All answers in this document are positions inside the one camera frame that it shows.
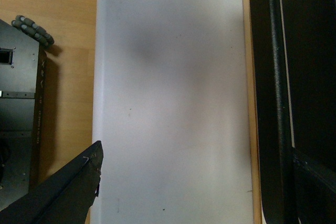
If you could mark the grey omni wheel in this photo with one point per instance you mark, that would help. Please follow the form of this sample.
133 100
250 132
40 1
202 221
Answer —
34 31

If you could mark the black drawer handle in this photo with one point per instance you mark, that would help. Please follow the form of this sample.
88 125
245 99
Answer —
294 63

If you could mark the wooden drawer cabinet frame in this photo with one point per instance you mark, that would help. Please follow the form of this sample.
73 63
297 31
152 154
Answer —
252 115

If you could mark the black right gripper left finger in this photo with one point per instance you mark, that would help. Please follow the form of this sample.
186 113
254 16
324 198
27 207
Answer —
65 197

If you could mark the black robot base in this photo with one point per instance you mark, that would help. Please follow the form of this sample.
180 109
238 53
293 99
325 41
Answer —
23 63

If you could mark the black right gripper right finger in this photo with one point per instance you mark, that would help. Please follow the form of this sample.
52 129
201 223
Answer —
313 189

